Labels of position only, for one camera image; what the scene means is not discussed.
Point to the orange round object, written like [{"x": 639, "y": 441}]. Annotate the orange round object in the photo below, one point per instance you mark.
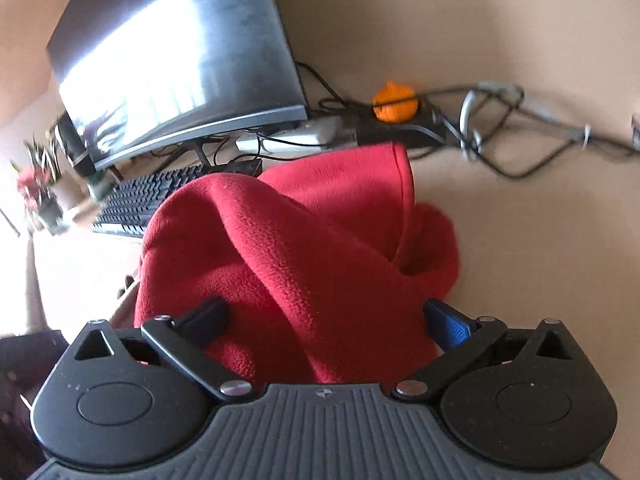
[{"x": 395, "y": 103}]

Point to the white power adapter box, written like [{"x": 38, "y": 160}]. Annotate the white power adapter box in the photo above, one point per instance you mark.
[{"x": 309, "y": 137}]

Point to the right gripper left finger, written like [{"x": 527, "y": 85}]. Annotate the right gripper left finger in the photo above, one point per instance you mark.
[{"x": 182, "y": 343}]

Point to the red fleece hooded garment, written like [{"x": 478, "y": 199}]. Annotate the red fleece hooded garment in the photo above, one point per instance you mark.
[{"x": 325, "y": 264}]

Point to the left curved computer monitor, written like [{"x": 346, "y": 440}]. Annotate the left curved computer monitor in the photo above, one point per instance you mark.
[{"x": 137, "y": 75}]

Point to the red flower plant pot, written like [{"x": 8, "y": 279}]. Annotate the red flower plant pot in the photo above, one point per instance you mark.
[{"x": 36, "y": 180}]

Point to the black mechanical keyboard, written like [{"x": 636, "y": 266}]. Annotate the black mechanical keyboard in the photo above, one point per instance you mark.
[{"x": 130, "y": 208}]

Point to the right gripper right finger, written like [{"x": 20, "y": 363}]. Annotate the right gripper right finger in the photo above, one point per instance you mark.
[{"x": 464, "y": 341}]

